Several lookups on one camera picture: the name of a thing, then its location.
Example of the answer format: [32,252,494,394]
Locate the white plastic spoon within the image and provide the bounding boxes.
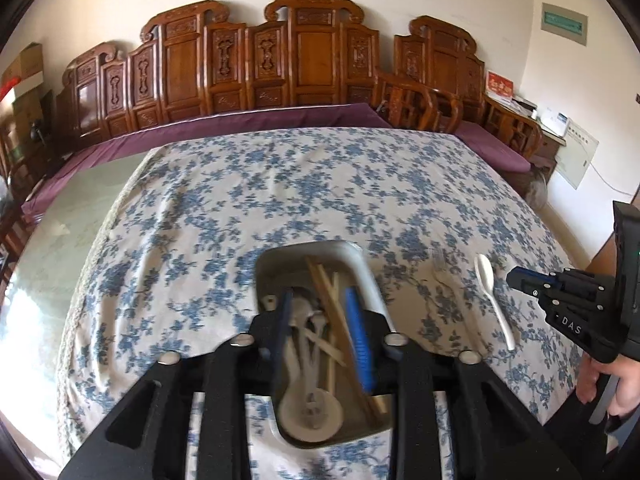
[474,254,516,351]

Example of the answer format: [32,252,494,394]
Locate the purple armchair cushion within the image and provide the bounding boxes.
[454,122,530,174]

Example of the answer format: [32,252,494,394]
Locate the blue floral tablecloth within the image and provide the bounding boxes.
[58,128,580,458]

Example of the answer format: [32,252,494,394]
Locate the steel spoon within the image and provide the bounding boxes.
[292,296,326,405]

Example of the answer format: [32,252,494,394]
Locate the stacked cardboard boxes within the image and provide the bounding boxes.
[1,42,44,158]

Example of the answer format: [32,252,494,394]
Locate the right hand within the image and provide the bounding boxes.
[574,352,640,418]

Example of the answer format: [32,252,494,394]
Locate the black desk lamp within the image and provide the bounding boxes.
[29,119,51,160]

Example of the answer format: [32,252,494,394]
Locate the carved wooden armchair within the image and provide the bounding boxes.
[393,15,542,168]

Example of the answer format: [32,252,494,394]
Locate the white wall cabinet door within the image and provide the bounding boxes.
[555,119,599,190]

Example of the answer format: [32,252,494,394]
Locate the wooden side table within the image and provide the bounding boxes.
[529,131,566,181]

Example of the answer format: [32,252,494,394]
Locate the cream plastic ladle spoon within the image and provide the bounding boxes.
[278,296,343,444]

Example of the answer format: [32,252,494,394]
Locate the grey wall panel box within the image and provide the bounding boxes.
[540,2,588,46]

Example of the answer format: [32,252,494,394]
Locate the red card sign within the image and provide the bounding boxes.
[486,70,514,102]

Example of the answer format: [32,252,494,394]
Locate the purple sofa cushion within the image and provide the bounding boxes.
[22,103,390,222]

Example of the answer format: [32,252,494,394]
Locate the long carved wooden sofa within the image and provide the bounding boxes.
[54,0,380,151]

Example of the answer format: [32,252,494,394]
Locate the metal rectangular tray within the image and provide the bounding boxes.
[255,240,392,448]

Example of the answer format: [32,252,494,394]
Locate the brown wooden chopstick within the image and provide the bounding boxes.
[305,257,382,427]
[318,264,386,425]

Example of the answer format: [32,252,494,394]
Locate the white telephone device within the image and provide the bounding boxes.
[537,108,570,138]

